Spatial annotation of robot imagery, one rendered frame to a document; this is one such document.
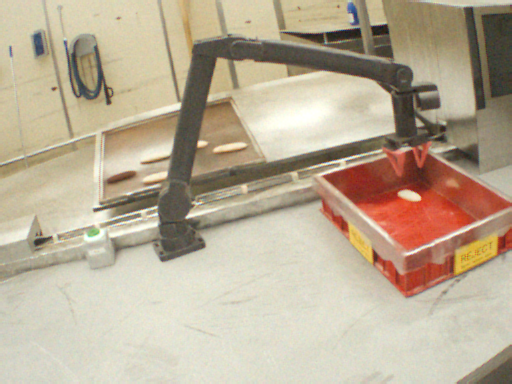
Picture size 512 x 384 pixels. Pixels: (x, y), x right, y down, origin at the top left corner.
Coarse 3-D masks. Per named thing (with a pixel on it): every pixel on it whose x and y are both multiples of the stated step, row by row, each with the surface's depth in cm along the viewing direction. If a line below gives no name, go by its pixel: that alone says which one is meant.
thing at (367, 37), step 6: (360, 0) 220; (360, 6) 221; (360, 12) 222; (366, 12) 222; (360, 18) 223; (366, 18) 223; (360, 24) 226; (366, 24) 224; (366, 30) 225; (366, 36) 226; (372, 36) 226; (366, 42) 227; (372, 42) 227; (366, 48) 229; (372, 48) 228; (366, 54) 232; (372, 54) 230; (378, 84) 235
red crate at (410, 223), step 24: (384, 192) 143; (432, 192) 137; (336, 216) 130; (384, 216) 131; (408, 216) 129; (432, 216) 126; (456, 216) 123; (408, 240) 118; (504, 240) 103; (384, 264) 107; (432, 264) 99; (408, 288) 99
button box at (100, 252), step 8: (104, 232) 135; (96, 240) 132; (104, 240) 132; (88, 248) 132; (96, 248) 132; (104, 248) 133; (112, 248) 139; (88, 256) 133; (96, 256) 133; (104, 256) 134; (112, 256) 135; (96, 264) 134; (104, 264) 134
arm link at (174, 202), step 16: (192, 48) 116; (208, 48) 116; (224, 48) 116; (192, 64) 118; (208, 64) 118; (192, 80) 120; (208, 80) 120; (192, 96) 121; (192, 112) 123; (176, 128) 124; (192, 128) 124; (176, 144) 125; (192, 144) 125; (176, 160) 126; (192, 160) 127; (176, 176) 127; (176, 192) 127; (160, 208) 128; (176, 208) 128
